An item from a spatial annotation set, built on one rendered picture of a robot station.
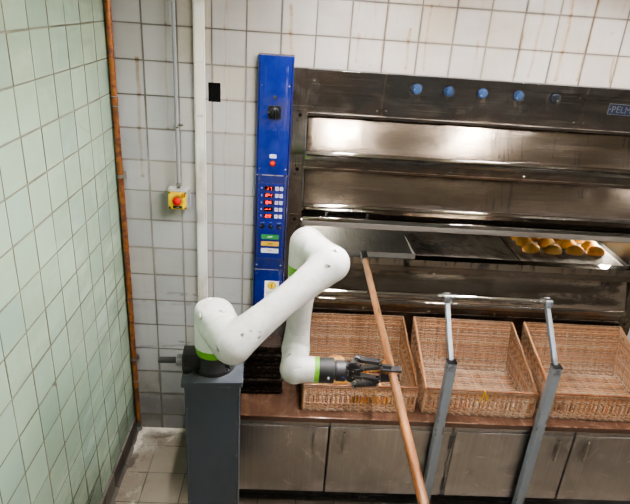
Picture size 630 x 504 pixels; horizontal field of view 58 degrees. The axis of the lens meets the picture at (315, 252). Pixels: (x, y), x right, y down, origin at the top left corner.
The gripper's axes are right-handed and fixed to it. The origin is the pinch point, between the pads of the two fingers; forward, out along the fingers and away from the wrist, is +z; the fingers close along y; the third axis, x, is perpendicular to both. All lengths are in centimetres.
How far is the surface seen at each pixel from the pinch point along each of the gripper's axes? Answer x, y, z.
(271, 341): -68, 33, -45
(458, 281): -102, 12, 52
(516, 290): -102, 15, 84
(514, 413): -51, 57, 75
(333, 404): -51, 56, -14
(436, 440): -41, 66, 36
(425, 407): -52, 56, 31
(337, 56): -100, -98, -22
